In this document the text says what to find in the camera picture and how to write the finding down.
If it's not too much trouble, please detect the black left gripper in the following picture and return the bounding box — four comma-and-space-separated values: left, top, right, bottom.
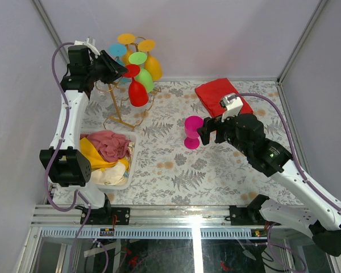
84, 50, 126, 84

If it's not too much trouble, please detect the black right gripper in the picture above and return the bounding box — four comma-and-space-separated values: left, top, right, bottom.
196, 108, 251, 156

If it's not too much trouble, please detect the magenta plastic wine glass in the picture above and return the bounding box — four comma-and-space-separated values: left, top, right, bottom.
184, 115, 203, 150

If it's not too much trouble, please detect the red plastic wine glass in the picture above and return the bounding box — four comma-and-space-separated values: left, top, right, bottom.
123, 64, 149, 107

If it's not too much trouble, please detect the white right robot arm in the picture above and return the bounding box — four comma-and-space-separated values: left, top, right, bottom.
197, 114, 341, 257

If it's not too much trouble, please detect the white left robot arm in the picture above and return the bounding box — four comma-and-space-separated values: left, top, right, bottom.
39, 41, 128, 225

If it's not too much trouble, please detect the teal plastic wine glass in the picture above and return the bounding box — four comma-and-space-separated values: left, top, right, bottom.
108, 43, 127, 66

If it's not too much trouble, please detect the clear wine glass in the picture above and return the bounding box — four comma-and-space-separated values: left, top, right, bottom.
95, 81, 111, 102

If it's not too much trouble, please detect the green plastic wine glass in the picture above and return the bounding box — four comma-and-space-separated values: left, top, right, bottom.
128, 52, 154, 93

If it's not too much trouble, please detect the rear orange plastic wine glass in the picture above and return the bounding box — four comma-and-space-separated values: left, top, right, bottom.
118, 33, 135, 65

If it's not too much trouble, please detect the orange plastic wine glass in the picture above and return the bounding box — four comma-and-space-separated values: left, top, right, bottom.
118, 33, 135, 65
138, 39, 163, 81

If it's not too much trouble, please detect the front orange plastic wine glass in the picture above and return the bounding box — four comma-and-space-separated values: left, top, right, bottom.
138, 39, 163, 81

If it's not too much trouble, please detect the red folded cloth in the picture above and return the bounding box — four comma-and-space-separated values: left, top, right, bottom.
195, 78, 253, 118

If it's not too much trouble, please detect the pink crumpled cloth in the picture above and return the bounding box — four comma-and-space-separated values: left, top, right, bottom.
86, 130, 130, 162

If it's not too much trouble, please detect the white plastic basket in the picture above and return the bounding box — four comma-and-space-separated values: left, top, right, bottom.
80, 131, 138, 190

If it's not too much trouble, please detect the yellow cloth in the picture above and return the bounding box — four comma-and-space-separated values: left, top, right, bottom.
80, 138, 130, 170

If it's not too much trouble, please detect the cream cloth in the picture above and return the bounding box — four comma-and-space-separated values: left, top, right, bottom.
91, 162, 128, 187

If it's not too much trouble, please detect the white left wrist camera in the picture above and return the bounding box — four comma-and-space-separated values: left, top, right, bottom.
74, 37, 100, 56

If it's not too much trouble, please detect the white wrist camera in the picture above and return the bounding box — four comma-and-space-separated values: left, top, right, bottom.
74, 37, 100, 56
220, 93, 243, 122

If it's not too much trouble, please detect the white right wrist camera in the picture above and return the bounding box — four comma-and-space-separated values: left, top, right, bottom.
220, 93, 243, 122

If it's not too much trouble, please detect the gold wire wine glass rack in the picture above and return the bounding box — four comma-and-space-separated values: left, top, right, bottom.
95, 35, 162, 131

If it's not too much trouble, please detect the grey cable duct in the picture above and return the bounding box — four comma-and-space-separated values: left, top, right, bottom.
41, 227, 261, 239

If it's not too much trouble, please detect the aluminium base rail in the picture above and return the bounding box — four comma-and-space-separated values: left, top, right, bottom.
30, 205, 266, 228

